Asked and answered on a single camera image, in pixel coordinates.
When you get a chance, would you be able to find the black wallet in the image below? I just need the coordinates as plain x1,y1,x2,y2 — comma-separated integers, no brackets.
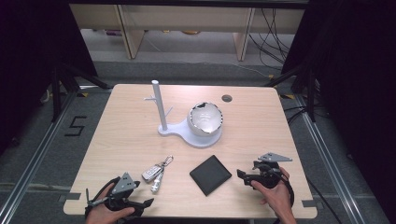
189,154,233,197

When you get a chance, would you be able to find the person's left hand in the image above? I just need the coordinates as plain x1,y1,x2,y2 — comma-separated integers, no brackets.
85,182,136,224

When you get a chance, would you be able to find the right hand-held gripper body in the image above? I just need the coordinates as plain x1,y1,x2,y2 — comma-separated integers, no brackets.
251,151,294,190

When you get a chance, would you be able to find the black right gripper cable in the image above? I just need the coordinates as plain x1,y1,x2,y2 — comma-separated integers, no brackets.
279,174,296,208

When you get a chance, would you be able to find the silver car key with keyring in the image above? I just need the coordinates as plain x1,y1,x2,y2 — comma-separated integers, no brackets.
141,155,175,194

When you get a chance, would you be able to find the white hook stand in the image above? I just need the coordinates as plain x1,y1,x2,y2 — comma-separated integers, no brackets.
143,79,224,149

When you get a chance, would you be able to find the white round bowl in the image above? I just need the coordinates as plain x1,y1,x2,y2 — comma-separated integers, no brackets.
186,101,224,137

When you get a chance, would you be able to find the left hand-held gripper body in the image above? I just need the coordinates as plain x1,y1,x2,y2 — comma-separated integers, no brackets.
106,172,146,217

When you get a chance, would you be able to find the person's right hand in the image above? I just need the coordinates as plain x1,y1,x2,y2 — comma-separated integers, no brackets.
249,167,296,218

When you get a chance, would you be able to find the light wooden desk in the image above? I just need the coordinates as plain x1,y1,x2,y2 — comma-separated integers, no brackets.
68,3,306,62

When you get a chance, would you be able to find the black curtain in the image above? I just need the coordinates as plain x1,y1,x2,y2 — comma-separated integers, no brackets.
0,0,98,157
280,0,396,223

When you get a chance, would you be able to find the black floor cable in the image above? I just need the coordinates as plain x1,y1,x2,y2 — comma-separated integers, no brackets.
305,176,344,224

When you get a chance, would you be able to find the white floor cable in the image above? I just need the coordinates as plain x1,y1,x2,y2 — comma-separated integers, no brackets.
230,63,273,78

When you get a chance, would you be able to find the bundle of black cables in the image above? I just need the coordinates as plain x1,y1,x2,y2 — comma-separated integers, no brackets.
247,7,296,72

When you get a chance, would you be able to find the aluminium floor rail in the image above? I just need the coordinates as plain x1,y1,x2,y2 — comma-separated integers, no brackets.
293,93,364,224
0,91,78,224

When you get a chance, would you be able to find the black metal stand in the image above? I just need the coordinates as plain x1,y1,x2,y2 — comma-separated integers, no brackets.
263,63,318,123
50,61,114,123

